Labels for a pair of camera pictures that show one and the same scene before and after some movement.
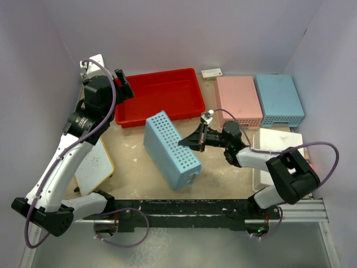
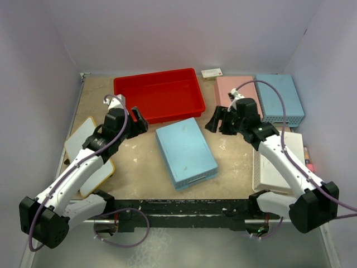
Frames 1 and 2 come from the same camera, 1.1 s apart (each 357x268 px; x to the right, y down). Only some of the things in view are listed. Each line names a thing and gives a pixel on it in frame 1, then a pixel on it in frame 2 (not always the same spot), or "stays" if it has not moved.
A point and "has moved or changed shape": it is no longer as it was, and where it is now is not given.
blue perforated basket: [178, 164] has moved or changed shape
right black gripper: [197, 139] -> [220, 113]
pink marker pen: [307, 157] stays
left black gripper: [124, 92] -> [138, 127]
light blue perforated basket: [279, 100] stays
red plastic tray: [178, 92] stays
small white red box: [211, 74] stays
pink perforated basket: [238, 95] stays
